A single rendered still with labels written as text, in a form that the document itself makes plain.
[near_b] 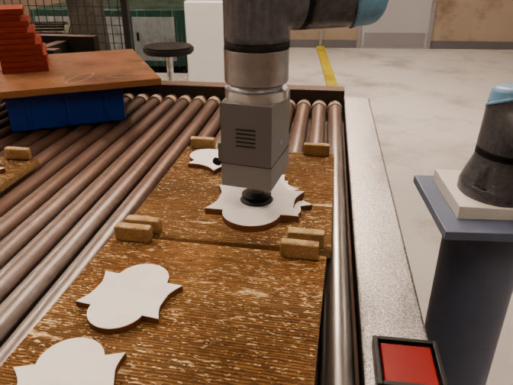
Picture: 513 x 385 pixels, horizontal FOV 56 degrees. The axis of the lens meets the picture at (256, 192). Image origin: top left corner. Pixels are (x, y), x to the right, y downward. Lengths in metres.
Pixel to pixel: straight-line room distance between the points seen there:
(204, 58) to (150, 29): 1.46
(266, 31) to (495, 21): 8.19
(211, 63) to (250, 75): 4.43
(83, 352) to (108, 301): 0.09
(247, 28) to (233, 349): 0.36
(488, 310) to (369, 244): 0.45
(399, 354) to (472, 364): 0.70
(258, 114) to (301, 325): 0.27
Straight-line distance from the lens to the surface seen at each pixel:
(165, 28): 6.25
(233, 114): 0.56
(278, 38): 0.55
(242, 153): 0.57
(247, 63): 0.55
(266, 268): 0.73
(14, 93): 1.40
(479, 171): 1.09
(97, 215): 0.95
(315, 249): 0.73
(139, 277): 0.71
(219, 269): 0.73
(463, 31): 8.55
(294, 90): 1.65
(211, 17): 4.90
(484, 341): 1.28
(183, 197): 0.93
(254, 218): 0.60
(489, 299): 1.20
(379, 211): 0.95
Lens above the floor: 1.35
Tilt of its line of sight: 26 degrees down
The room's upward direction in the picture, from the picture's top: straight up
